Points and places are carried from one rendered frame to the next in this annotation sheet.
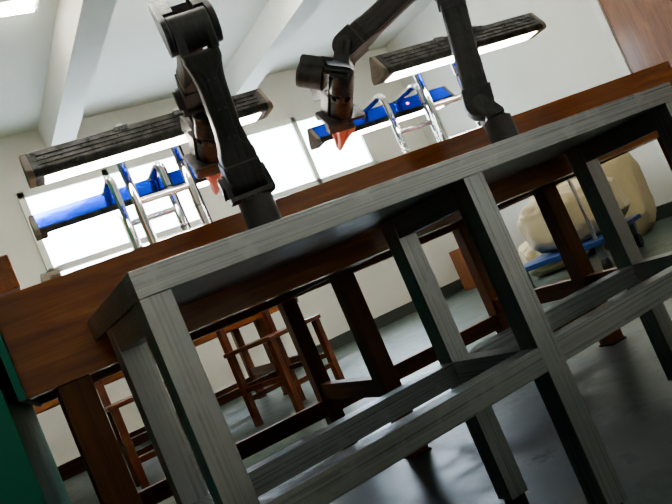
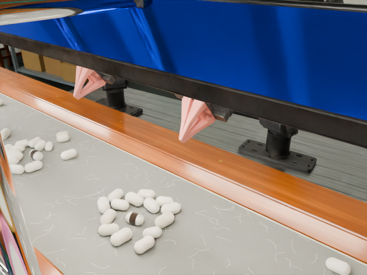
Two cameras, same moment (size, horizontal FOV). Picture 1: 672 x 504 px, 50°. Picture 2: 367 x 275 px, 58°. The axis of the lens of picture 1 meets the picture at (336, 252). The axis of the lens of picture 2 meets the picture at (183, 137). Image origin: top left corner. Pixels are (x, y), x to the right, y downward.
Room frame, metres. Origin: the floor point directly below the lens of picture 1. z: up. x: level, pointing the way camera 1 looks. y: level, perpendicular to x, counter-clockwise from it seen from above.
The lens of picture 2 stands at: (1.82, 0.67, 1.13)
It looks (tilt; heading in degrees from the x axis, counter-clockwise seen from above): 28 degrees down; 243
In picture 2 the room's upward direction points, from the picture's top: straight up
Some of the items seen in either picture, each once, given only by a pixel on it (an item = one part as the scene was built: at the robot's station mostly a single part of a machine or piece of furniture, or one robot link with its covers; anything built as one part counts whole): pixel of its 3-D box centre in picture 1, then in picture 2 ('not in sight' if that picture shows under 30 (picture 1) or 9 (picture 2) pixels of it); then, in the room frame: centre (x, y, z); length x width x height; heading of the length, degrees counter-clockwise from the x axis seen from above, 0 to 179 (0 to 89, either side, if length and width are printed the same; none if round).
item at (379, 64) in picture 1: (459, 44); not in sight; (2.13, -0.59, 1.08); 0.62 x 0.08 x 0.07; 114
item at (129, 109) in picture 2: (502, 133); (115, 98); (1.53, -0.43, 0.71); 0.20 x 0.07 x 0.08; 119
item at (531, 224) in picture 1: (571, 211); not in sight; (4.71, -1.53, 0.41); 0.74 x 0.56 x 0.39; 120
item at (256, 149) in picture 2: (262, 217); (278, 143); (1.24, 0.09, 0.71); 0.20 x 0.07 x 0.08; 119
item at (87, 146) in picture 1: (152, 133); (97, 24); (1.73, 0.30, 1.08); 0.62 x 0.08 x 0.07; 114
